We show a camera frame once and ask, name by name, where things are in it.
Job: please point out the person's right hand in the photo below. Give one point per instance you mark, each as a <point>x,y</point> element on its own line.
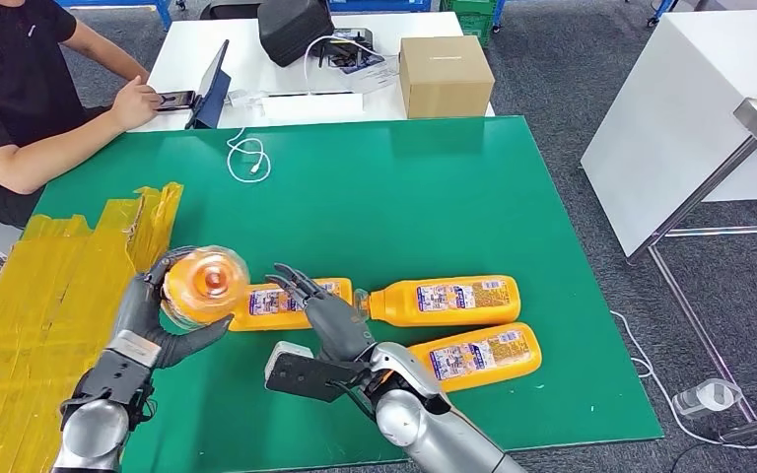
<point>133,104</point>

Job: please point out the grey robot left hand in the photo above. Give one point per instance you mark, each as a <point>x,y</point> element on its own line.
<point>137,313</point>

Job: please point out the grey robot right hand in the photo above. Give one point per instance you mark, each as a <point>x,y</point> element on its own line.
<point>339,326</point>

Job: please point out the black phone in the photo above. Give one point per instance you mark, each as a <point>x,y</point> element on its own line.
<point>179,100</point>

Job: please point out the orange bottle with clear cap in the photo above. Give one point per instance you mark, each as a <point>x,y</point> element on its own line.
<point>248,320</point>
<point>522,365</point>
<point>202,287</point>
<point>391,307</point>

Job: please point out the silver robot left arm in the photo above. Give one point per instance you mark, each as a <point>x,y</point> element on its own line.
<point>91,431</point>

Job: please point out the person's left forearm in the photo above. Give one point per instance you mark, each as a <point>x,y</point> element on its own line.
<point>107,52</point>

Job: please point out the person's right forearm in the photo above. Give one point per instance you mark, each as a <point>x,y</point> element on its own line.
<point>52,156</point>

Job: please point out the tablet with blue case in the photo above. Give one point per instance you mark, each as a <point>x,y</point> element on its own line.
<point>216,98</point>

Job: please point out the blue metal rack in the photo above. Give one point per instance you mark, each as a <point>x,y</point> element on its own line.
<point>378,6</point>
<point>164,14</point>

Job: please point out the yellow taped cardboard sheet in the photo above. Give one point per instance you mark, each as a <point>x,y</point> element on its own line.
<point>26,313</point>

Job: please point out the white desk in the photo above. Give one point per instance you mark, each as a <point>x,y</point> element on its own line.
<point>254,72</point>

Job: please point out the person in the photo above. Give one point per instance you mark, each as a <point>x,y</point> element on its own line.
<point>6,72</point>

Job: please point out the black chair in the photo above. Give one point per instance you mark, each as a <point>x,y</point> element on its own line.
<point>228,10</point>

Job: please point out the black bag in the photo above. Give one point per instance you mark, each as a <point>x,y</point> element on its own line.
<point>293,29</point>

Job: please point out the black electronic device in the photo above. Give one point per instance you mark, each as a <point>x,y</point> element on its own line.
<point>352,53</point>

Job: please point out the clear plastic sleeve with papers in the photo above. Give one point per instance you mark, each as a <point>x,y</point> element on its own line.
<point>375,78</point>

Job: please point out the brown cardboard box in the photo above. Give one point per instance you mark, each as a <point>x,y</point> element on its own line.
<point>445,81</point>

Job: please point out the green plastic crate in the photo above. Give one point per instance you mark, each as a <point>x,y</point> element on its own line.
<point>475,29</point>
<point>470,6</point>

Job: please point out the white power adapter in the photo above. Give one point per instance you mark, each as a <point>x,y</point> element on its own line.
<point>708,397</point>

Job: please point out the white table with panel sides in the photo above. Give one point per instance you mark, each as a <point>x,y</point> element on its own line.
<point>679,117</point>

